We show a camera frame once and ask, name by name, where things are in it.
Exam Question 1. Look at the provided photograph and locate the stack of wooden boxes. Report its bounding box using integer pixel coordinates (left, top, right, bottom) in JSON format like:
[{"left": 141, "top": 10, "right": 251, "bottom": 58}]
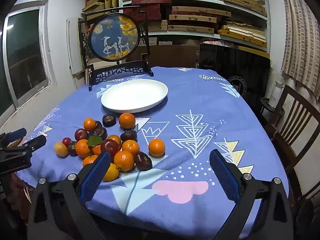
[{"left": 82, "top": 0, "right": 268, "bottom": 53}]

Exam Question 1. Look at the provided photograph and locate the dark round side table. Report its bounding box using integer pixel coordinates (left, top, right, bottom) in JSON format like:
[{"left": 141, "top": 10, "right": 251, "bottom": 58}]
[{"left": 260, "top": 97, "right": 285, "bottom": 120}]

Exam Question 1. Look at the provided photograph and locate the blue printed tablecloth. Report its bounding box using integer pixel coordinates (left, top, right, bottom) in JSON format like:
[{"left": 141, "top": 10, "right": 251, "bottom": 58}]
[{"left": 21, "top": 66, "right": 290, "bottom": 240}]

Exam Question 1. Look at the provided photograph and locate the yellowish single orange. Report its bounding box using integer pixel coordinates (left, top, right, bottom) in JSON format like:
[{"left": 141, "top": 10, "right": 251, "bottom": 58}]
[{"left": 102, "top": 163, "right": 120, "bottom": 182}]

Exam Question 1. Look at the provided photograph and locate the pile of oranges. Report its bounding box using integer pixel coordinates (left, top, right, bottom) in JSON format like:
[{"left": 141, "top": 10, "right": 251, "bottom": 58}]
[{"left": 75, "top": 113, "right": 166, "bottom": 167}]

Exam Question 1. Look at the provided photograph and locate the yellow plum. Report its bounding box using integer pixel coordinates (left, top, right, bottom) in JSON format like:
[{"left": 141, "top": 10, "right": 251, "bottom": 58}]
[{"left": 54, "top": 142, "right": 69, "bottom": 158}]

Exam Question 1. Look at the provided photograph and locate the white kettle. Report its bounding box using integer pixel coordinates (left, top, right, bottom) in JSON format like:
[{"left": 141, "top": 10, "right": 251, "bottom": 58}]
[{"left": 269, "top": 81, "right": 284, "bottom": 108}]

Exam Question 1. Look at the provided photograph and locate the white metal shelf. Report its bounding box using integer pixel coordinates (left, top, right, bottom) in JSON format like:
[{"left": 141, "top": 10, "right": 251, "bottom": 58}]
[{"left": 119, "top": 0, "right": 272, "bottom": 55}]

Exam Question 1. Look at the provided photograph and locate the dark wooden slatted chair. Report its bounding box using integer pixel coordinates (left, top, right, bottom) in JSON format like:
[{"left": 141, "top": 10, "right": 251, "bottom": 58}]
[{"left": 260, "top": 85, "right": 320, "bottom": 200}]

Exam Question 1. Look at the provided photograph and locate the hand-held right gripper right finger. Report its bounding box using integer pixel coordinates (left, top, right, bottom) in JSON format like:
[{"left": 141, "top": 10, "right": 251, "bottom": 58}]
[{"left": 209, "top": 149, "right": 294, "bottom": 240}]

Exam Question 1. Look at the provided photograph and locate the dark red plum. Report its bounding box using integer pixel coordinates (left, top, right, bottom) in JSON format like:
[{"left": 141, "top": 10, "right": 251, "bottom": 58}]
[{"left": 74, "top": 128, "right": 89, "bottom": 142}]

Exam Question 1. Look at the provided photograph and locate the big red plum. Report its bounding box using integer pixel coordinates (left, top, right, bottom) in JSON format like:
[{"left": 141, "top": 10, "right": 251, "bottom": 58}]
[{"left": 100, "top": 139, "right": 119, "bottom": 157}]

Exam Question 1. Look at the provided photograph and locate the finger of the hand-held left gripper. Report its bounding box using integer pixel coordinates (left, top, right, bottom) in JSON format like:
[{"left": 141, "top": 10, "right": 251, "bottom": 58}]
[
  {"left": 0, "top": 127, "right": 27, "bottom": 147},
  {"left": 0, "top": 135, "right": 47, "bottom": 174}
]

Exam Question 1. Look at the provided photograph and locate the checkered curtain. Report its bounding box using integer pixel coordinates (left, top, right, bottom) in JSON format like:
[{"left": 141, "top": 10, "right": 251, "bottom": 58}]
[{"left": 280, "top": 0, "right": 320, "bottom": 93}]

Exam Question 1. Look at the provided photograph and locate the grey framed window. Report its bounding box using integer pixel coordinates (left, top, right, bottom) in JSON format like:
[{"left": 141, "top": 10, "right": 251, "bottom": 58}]
[{"left": 0, "top": 0, "right": 52, "bottom": 117}]

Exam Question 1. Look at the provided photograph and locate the white oval plate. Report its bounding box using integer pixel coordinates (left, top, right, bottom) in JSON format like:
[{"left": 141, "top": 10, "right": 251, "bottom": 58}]
[{"left": 101, "top": 79, "right": 169, "bottom": 114}]

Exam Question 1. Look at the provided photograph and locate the dark red carved box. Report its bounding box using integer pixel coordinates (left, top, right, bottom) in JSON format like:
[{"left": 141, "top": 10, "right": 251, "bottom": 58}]
[{"left": 123, "top": 0, "right": 172, "bottom": 20}]

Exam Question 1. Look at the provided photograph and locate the brown cardboard sheet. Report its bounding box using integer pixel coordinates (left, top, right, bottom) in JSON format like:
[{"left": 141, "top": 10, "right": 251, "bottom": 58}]
[{"left": 126, "top": 44, "right": 200, "bottom": 68}]

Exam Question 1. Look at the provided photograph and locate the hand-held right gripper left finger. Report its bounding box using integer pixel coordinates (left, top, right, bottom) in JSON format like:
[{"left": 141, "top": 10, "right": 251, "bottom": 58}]
[{"left": 27, "top": 151, "right": 112, "bottom": 240}]

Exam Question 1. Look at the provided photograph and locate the round deer picture screen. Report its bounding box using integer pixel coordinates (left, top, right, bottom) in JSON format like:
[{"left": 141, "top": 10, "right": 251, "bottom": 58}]
[{"left": 78, "top": 7, "right": 154, "bottom": 92}]

